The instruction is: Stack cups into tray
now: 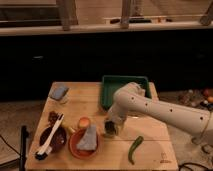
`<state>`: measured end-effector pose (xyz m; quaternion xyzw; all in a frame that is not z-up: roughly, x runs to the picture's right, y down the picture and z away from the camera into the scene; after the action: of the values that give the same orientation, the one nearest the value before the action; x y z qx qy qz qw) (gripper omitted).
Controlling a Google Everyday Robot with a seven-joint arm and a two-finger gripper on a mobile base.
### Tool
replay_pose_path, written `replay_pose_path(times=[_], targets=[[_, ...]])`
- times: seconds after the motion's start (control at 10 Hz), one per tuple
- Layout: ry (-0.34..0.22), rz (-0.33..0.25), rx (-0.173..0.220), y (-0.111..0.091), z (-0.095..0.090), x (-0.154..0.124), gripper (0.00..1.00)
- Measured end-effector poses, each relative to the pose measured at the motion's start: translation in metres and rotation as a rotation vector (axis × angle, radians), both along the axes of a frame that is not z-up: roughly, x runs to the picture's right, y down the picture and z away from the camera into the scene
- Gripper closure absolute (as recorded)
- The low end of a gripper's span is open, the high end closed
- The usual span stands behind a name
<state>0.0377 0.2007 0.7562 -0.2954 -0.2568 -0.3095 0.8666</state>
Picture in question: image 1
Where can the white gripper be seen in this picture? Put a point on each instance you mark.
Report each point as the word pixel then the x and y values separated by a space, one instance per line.
pixel 118 116

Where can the green plastic tray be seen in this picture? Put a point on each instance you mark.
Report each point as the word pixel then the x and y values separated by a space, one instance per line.
pixel 111 83

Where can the blue sponge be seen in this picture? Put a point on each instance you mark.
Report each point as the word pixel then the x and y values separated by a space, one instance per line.
pixel 59 92

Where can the grey folded cloth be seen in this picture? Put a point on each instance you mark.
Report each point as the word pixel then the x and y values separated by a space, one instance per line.
pixel 89 139

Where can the small orange cup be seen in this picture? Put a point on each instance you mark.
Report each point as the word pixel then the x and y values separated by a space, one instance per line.
pixel 84 122

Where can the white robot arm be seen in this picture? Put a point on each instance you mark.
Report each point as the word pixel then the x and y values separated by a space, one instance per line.
pixel 196 122

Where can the green chili pepper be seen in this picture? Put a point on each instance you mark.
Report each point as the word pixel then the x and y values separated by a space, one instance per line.
pixel 138 141

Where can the dark brown bowl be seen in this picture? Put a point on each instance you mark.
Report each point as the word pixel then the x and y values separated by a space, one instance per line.
pixel 58 141

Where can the brown dried item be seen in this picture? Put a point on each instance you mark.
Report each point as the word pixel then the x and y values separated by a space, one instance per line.
pixel 53 116

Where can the black chair frame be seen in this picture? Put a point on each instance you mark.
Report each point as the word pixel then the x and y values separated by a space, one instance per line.
pixel 23 142

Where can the dark green cup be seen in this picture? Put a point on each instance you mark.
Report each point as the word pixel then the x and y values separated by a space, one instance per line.
pixel 110 128

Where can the orange plate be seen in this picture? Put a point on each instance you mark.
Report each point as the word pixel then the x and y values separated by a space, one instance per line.
pixel 81 154

